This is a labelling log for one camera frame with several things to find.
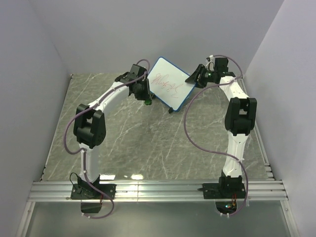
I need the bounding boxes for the aluminium front rail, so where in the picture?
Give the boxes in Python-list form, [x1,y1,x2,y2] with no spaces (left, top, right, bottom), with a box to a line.
[27,180,288,202]

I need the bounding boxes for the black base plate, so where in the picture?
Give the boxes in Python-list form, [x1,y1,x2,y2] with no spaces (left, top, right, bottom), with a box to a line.
[198,183,246,199]
[70,184,116,200]

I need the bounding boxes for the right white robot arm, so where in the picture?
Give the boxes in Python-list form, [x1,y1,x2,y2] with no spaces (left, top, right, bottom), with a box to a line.
[185,55,257,199]

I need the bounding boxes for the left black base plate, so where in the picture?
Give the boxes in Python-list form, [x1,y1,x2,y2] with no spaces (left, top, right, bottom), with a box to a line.
[70,184,116,200]

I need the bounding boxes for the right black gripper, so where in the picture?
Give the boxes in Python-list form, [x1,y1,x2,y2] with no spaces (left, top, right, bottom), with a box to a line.
[184,64,216,89]

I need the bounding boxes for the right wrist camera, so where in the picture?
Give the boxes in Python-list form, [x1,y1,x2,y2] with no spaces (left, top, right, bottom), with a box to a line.
[213,57,229,74]

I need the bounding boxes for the black wire whiteboard stand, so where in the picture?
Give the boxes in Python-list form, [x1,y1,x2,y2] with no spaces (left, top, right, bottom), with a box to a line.
[152,93,174,114]

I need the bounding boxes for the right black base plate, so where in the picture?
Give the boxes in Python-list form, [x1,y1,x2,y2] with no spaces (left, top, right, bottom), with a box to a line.
[198,183,246,199]

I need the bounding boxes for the blue framed whiteboard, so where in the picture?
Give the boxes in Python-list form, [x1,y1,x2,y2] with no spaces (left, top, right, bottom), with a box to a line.
[148,57,195,112]

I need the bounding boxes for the green whiteboard eraser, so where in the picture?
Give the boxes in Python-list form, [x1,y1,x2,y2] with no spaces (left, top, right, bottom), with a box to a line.
[144,99,152,106]

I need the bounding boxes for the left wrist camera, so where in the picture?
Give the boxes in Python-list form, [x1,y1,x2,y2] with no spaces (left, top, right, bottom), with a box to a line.
[129,64,147,80]

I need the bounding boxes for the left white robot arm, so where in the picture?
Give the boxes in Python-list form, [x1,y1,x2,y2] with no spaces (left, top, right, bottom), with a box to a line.
[73,64,154,198]

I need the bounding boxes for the aluminium rail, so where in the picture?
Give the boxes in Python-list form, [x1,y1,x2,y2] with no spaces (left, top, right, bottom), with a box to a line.
[27,180,288,202]
[254,123,276,181]

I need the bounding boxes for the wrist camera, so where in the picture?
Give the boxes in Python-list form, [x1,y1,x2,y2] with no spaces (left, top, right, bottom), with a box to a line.
[213,57,229,74]
[129,64,147,80]

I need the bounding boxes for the aluminium right side rail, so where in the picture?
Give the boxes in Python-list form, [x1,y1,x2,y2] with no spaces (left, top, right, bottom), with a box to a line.
[254,123,276,181]

